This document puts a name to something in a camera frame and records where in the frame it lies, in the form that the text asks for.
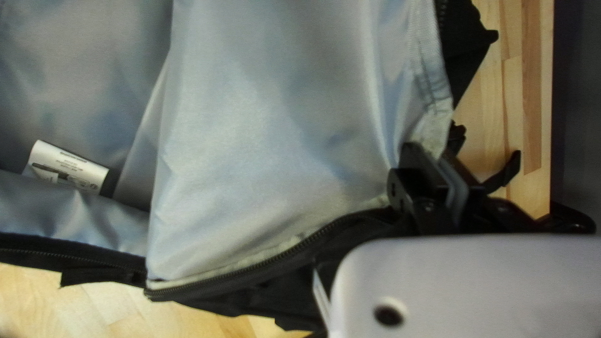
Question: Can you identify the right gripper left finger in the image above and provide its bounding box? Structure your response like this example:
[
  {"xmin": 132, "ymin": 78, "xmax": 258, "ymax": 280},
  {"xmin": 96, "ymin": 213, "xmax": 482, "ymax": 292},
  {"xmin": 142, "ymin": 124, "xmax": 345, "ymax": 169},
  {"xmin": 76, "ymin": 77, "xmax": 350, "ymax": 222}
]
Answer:
[{"xmin": 387, "ymin": 142, "xmax": 464, "ymax": 236}]

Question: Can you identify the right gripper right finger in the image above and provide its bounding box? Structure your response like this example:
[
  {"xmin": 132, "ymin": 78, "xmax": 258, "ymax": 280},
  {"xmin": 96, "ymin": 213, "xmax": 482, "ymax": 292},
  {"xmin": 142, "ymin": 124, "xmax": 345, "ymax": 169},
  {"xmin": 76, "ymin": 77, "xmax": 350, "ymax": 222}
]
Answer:
[{"xmin": 440, "ymin": 150, "xmax": 598, "ymax": 235}]

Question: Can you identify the black backpack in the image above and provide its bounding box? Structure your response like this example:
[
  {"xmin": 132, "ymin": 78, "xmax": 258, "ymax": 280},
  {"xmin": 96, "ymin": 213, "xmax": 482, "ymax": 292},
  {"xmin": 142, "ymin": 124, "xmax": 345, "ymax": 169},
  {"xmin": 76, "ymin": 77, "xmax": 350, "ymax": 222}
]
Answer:
[{"xmin": 0, "ymin": 0, "xmax": 522, "ymax": 337}]

